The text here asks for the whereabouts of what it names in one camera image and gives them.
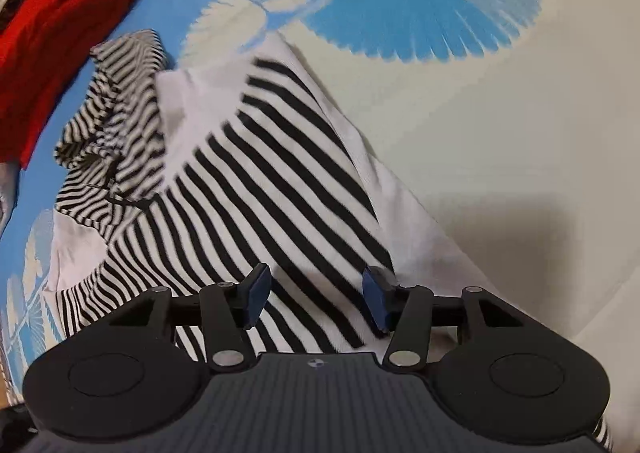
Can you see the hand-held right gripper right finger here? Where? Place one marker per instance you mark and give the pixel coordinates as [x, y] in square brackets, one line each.
[376, 300]

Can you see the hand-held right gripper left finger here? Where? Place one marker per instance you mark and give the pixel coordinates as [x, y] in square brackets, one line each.
[256, 295]

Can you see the black white striped shirt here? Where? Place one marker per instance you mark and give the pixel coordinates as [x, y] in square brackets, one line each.
[250, 183]

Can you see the blue cream patterned bed sheet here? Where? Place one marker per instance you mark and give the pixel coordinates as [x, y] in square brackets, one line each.
[500, 133]

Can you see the cream folded blanket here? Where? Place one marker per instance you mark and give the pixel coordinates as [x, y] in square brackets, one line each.
[7, 198]

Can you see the red knitted blanket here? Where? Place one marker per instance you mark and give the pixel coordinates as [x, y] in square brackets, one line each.
[65, 28]

